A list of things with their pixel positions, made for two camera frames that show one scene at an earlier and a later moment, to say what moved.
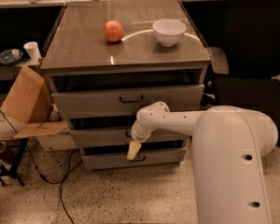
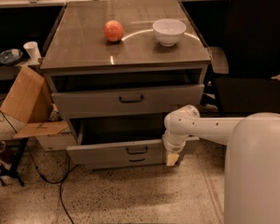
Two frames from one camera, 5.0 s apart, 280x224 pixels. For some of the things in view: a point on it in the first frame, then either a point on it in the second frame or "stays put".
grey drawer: (119, 135) to (77, 148)
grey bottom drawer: (105, 161) stays put
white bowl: (168, 31) stays put
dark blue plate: (8, 59) stays put
